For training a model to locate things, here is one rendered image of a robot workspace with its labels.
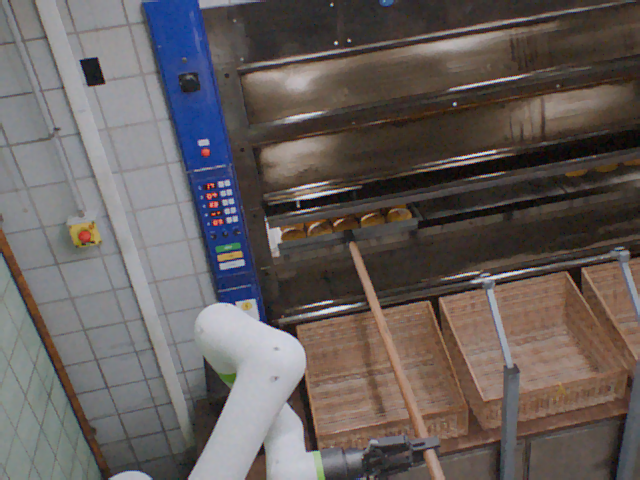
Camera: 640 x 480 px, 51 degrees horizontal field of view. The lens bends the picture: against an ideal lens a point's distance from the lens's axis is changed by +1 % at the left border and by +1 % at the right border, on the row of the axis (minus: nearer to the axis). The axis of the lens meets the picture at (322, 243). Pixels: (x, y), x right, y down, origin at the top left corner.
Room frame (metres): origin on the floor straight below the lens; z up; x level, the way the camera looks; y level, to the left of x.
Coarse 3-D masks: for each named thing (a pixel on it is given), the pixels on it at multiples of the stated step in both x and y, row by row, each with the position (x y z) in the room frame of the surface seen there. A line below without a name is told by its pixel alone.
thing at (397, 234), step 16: (576, 192) 2.25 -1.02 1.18; (592, 192) 2.23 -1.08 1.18; (608, 192) 2.22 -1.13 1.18; (624, 192) 2.22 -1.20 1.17; (496, 208) 2.21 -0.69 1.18; (512, 208) 2.19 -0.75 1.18; (528, 208) 2.18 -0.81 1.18; (544, 208) 2.19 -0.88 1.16; (560, 208) 2.19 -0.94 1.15; (416, 224) 2.17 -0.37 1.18; (432, 224) 2.16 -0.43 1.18; (448, 224) 2.15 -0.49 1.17; (464, 224) 2.16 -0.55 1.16; (480, 224) 2.16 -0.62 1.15; (336, 240) 2.14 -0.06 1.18; (368, 240) 2.12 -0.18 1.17; (384, 240) 2.13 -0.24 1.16; (400, 240) 2.13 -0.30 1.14; (272, 256) 2.09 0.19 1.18; (288, 256) 2.09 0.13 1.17; (304, 256) 2.10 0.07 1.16; (320, 256) 2.10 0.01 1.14
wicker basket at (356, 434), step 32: (352, 320) 2.08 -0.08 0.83; (416, 320) 2.08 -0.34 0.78; (320, 352) 2.03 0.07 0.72; (352, 352) 2.03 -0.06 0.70; (384, 352) 2.04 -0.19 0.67; (416, 352) 2.04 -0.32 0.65; (320, 384) 1.99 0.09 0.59; (352, 384) 1.97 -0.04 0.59; (384, 384) 1.94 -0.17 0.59; (416, 384) 1.92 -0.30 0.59; (448, 384) 1.84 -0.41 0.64; (320, 416) 1.82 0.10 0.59; (352, 416) 1.80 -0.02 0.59; (384, 416) 1.78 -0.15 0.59; (448, 416) 1.64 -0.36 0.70; (320, 448) 1.60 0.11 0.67
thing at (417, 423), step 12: (360, 264) 1.91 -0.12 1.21; (360, 276) 1.85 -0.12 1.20; (372, 288) 1.77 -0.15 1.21; (372, 300) 1.70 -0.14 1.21; (372, 312) 1.66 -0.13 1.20; (384, 324) 1.58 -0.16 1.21; (384, 336) 1.52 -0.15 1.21; (396, 360) 1.41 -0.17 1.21; (396, 372) 1.37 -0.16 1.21; (408, 384) 1.32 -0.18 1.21; (408, 396) 1.27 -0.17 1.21; (408, 408) 1.23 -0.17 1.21; (420, 420) 1.18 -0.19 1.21; (420, 432) 1.14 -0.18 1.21; (432, 456) 1.07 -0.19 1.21; (432, 468) 1.03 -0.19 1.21
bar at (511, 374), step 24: (552, 264) 1.81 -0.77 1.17; (576, 264) 1.81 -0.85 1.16; (624, 264) 1.81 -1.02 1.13; (432, 288) 1.77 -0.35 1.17; (456, 288) 1.77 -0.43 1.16; (312, 312) 1.73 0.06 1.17; (336, 312) 1.73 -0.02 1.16; (504, 336) 1.65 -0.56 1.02; (504, 360) 1.61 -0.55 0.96; (504, 384) 1.58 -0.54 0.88; (504, 408) 1.57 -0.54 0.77; (504, 432) 1.56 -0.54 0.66; (624, 432) 1.64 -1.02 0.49; (504, 456) 1.56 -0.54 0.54; (624, 456) 1.61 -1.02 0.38
